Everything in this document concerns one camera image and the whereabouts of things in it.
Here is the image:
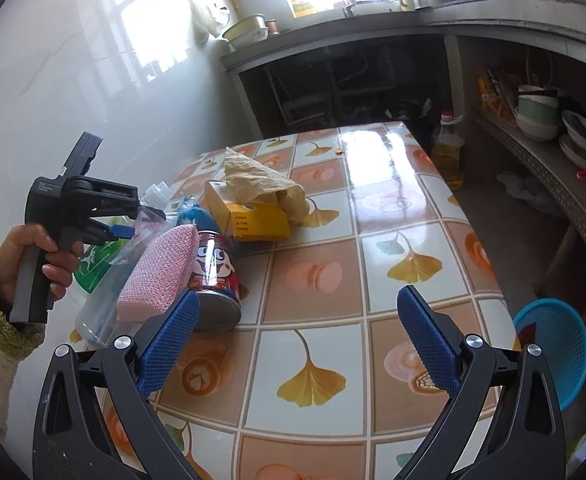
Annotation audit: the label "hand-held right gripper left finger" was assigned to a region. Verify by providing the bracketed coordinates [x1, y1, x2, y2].
[32, 290, 201, 480]

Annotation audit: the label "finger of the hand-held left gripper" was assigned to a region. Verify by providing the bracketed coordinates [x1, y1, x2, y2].
[85, 218, 137, 246]

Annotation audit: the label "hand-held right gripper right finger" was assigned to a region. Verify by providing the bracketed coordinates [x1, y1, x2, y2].
[397, 285, 566, 480]

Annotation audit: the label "pink mesh sponge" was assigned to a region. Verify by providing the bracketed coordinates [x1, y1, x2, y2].
[117, 225, 201, 322]

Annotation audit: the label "blue plastic wrapper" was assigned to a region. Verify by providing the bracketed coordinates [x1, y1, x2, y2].
[177, 195, 218, 233]

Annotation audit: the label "red cartoon drink can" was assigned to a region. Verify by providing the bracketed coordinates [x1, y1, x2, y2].
[187, 230, 246, 333]

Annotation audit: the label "yellow white medicine box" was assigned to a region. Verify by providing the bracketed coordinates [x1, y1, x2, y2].
[204, 180, 292, 243]

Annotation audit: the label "blue plastic basket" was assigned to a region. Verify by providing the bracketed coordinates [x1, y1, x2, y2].
[513, 298, 586, 411]

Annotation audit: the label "brown paper bag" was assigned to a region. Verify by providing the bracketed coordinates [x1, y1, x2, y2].
[223, 146, 308, 226]

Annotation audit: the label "person's left hand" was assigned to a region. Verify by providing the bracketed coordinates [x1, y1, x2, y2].
[0, 223, 86, 311]

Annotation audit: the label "dark red wrapper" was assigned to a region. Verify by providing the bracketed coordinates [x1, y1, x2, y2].
[518, 324, 540, 352]

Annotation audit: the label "crumpled white plastic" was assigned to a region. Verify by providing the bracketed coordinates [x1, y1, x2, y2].
[497, 170, 554, 211]

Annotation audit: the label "yellow cooking oil bottle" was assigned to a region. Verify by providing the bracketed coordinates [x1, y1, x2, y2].
[430, 110, 466, 191]

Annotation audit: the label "grey storage shelf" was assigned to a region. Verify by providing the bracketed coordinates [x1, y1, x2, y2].
[473, 107, 586, 281]

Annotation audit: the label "hanging white plastic bags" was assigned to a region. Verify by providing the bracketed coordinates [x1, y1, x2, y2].
[188, 0, 231, 43]

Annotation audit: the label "black plastic bag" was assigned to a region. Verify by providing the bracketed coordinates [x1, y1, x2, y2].
[388, 97, 434, 131]

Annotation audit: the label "white enamel basin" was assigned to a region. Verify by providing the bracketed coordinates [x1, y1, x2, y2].
[222, 14, 270, 51]

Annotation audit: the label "yellow packets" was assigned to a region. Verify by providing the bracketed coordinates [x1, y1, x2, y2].
[475, 65, 518, 121]

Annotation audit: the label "stack of white plates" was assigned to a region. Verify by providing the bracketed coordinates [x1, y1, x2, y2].
[558, 110, 586, 168]

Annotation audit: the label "metal rack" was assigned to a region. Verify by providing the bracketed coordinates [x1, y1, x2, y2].
[268, 50, 398, 126]

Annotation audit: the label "grey concrete kitchen counter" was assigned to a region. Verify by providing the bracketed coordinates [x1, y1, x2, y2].
[220, 0, 586, 73]

